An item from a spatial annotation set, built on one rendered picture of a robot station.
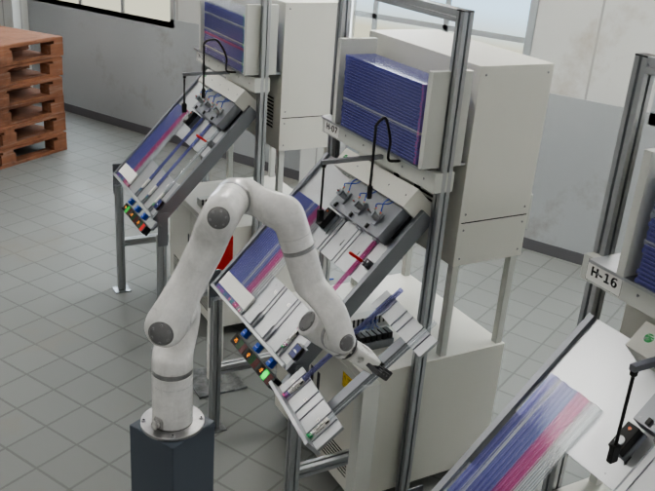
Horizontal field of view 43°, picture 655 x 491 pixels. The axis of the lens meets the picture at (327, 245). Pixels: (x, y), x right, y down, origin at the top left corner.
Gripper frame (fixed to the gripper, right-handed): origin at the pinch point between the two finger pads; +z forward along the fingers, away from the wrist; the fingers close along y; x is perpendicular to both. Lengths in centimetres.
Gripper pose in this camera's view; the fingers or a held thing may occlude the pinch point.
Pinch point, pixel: (381, 369)
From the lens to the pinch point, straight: 246.5
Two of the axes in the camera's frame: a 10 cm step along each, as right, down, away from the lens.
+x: -6.3, 7.7, 0.8
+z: 6.8, 5.0, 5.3
